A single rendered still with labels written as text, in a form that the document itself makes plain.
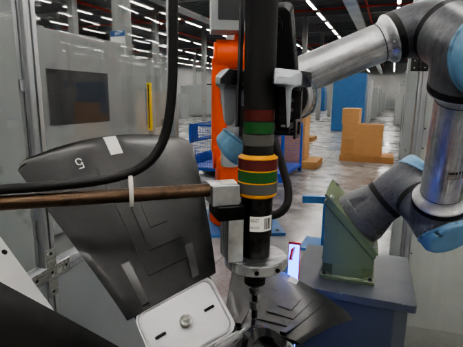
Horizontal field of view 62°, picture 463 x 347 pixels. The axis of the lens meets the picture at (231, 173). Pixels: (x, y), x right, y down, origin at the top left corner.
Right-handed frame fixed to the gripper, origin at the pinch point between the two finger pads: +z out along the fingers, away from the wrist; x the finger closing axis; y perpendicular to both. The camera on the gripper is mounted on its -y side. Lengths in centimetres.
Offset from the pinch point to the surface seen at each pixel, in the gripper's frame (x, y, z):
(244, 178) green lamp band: 0.6, 10.7, -0.8
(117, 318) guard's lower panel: 70, 85, -77
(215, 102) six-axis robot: 138, 8, -375
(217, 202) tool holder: 2.8, 13.0, 1.3
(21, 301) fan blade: 7.5, 14.0, 21.8
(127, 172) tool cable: 10.6, 9.7, 5.5
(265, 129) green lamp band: -1.4, 5.5, -1.4
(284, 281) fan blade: -0.5, 33.6, -24.7
